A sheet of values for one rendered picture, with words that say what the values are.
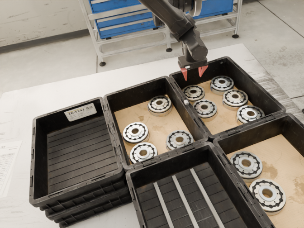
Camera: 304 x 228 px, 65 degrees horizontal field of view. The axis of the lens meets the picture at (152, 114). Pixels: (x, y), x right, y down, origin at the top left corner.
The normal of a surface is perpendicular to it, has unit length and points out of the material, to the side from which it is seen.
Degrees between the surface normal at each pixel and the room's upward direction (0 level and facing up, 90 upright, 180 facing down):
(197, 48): 90
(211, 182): 0
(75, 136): 0
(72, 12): 90
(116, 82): 0
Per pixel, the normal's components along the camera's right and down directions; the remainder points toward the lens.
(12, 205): -0.14, -0.68
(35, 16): 0.15, 0.69
